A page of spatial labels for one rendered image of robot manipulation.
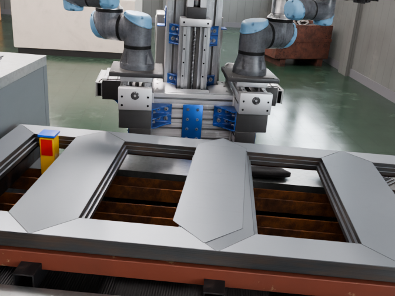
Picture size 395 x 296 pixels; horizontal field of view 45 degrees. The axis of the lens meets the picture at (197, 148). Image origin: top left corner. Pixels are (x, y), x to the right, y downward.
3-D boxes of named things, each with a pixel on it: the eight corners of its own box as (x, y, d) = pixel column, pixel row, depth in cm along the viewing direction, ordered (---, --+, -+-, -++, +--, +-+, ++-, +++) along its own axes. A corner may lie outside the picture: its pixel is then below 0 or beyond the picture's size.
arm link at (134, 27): (143, 47, 194) (144, 13, 189) (114, 43, 198) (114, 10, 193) (156, 44, 205) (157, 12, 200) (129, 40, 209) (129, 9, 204)
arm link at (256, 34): (232, 48, 208) (235, 16, 203) (256, 47, 215) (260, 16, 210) (248, 53, 199) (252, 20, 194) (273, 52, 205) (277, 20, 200)
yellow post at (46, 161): (56, 189, 171) (53, 139, 164) (42, 187, 171) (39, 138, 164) (60, 182, 175) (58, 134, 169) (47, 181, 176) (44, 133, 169)
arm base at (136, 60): (120, 63, 211) (120, 40, 207) (154, 64, 213) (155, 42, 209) (118, 70, 197) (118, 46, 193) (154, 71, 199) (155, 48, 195)
